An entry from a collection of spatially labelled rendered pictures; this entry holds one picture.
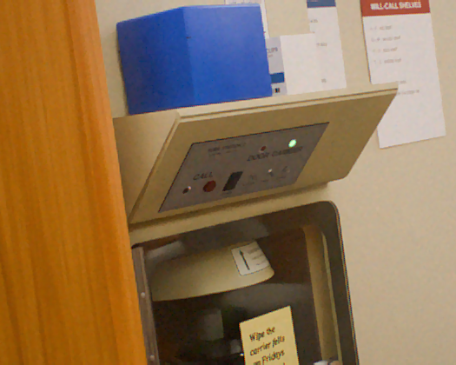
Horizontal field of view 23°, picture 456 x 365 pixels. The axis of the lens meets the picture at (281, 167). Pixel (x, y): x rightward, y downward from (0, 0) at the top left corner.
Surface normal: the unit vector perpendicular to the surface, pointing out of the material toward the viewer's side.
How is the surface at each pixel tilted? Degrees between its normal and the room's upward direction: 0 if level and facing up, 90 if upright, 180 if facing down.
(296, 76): 90
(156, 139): 90
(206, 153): 135
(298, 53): 90
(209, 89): 90
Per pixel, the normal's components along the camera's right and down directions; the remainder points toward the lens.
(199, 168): 0.61, 0.65
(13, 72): -0.68, 0.13
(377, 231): 0.73, -0.06
